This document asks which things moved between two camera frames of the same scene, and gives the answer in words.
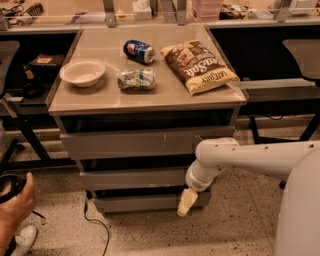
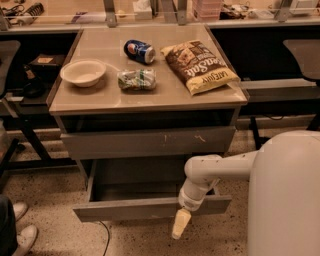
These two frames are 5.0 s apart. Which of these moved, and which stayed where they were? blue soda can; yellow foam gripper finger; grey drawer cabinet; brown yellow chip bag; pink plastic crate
Moved: yellow foam gripper finger
Stayed: pink plastic crate; blue soda can; brown yellow chip bag; grey drawer cabinet
